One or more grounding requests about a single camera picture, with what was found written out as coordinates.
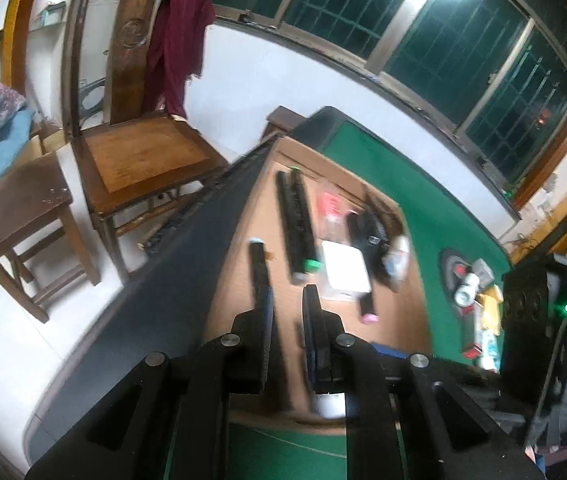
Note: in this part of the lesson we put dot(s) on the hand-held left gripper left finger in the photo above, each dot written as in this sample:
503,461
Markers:
267,310

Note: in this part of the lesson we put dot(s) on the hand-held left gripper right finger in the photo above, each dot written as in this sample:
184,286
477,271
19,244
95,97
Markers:
313,340

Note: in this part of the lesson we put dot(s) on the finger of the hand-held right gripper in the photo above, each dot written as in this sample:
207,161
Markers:
473,382

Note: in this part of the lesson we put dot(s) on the yellow packet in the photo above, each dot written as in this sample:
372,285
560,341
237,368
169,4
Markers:
491,315

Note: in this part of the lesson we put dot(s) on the teal packet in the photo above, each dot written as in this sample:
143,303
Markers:
491,350

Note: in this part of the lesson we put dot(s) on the black tube with grey end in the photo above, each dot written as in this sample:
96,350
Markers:
257,265

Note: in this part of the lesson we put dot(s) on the grey and red carton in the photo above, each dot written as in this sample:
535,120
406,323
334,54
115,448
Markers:
471,335

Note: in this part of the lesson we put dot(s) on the small white and grey box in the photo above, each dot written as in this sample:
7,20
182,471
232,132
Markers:
483,270

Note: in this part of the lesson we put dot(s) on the white bottle with green print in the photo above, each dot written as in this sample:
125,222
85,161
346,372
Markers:
467,289

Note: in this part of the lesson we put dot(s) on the white square box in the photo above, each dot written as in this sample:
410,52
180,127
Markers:
346,270

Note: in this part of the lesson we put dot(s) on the black marker with green cap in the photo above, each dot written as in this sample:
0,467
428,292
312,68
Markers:
307,232

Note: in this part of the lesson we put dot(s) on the brown cardboard box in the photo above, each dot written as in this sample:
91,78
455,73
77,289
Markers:
243,220

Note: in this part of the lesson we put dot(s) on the black tube with white end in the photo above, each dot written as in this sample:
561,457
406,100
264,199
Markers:
286,210

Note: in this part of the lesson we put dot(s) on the red clear packet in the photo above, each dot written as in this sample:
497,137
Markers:
332,207

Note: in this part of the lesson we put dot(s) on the black marker with pink cap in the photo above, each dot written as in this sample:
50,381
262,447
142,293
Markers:
367,305

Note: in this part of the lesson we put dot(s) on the round table centre disc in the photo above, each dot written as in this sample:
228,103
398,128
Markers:
448,270

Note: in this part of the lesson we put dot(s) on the wooden chair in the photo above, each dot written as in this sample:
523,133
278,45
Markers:
133,160

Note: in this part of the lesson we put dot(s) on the wooden stool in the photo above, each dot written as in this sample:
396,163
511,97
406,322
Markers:
18,195

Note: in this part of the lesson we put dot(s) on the maroon cloth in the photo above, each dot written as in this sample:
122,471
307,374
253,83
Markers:
178,35

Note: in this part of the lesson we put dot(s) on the window with metal frame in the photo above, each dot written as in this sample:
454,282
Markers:
463,45

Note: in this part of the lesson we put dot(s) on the wooden arch frame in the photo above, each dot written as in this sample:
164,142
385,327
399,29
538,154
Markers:
18,35

